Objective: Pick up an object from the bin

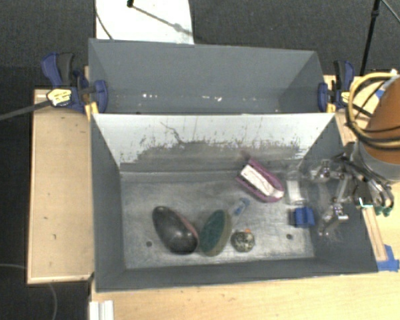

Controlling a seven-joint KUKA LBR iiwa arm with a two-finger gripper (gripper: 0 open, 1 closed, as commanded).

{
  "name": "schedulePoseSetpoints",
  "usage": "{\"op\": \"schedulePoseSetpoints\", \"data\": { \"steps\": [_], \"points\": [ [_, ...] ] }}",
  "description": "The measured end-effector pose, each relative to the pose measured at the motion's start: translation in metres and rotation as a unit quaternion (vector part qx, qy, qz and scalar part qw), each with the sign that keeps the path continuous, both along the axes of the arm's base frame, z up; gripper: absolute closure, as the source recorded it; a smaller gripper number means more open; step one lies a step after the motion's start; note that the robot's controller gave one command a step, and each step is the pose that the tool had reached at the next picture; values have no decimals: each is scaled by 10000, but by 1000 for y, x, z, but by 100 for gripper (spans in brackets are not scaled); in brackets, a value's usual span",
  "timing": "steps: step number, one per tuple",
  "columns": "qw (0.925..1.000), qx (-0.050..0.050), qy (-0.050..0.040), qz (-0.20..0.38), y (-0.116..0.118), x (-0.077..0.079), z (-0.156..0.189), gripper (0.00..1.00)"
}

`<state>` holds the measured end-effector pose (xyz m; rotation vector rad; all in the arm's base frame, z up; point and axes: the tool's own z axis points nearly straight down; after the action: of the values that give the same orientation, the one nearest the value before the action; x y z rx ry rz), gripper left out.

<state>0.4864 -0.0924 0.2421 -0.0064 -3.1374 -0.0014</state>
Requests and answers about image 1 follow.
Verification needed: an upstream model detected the dark oval toy eggplant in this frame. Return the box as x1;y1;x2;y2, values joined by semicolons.
151;205;199;255

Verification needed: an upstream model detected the pale wood board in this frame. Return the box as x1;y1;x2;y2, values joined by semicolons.
27;88;95;285

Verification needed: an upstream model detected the clear glass cup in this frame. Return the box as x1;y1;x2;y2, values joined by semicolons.
284;169;310;207

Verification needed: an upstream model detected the small mottled ball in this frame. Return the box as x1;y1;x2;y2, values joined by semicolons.
230;230;256;253

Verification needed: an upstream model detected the small blue block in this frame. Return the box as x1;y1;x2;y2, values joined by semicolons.
289;207;316;228

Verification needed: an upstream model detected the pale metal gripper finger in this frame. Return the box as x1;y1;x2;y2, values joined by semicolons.
306;160;346;185
317;197;350;239

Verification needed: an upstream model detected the clear tube with blue cap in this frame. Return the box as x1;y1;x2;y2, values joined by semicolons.
227;197;251;218

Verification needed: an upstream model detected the green oval sponge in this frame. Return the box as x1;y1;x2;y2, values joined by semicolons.
199;209;233;257

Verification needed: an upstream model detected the grey metal bin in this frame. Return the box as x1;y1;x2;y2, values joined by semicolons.
87;37;379;293

